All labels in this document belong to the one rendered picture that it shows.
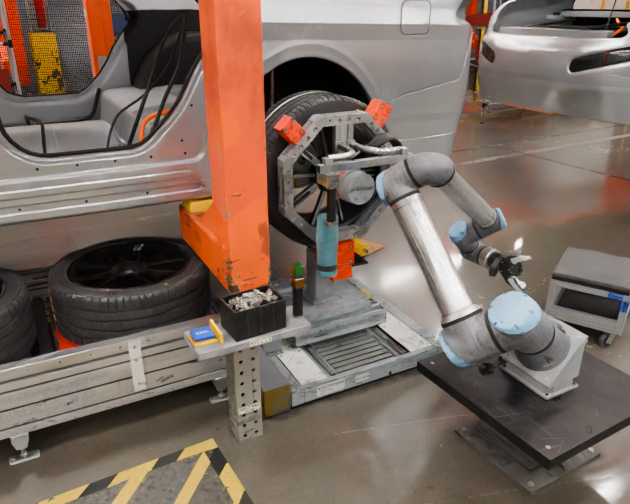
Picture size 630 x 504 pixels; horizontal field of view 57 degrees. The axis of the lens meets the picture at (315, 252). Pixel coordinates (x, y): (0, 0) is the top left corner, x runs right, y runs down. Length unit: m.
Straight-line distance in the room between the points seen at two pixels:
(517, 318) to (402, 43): 1.51
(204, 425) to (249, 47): 1.42
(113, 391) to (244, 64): 1.28
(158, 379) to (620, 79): 3.52
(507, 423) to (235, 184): 1.19
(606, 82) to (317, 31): 2.42
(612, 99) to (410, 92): 1.92
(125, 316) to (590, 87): 3.45
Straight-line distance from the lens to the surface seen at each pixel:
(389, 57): 2.91
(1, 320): 2.39
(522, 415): 2.07
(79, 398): 2.35
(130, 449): 2.39
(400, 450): 2.31
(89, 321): 2.41
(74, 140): 3.25
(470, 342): 2.02
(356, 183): 2.31
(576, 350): 2.15
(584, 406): 2.18
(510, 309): 1.98
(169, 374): 2.38
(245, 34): 2.00
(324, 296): 2.79
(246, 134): 2.04
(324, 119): 2.34
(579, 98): 4.62
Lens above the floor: 1.52
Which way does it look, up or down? 23 degrees down
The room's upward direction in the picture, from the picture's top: straight up
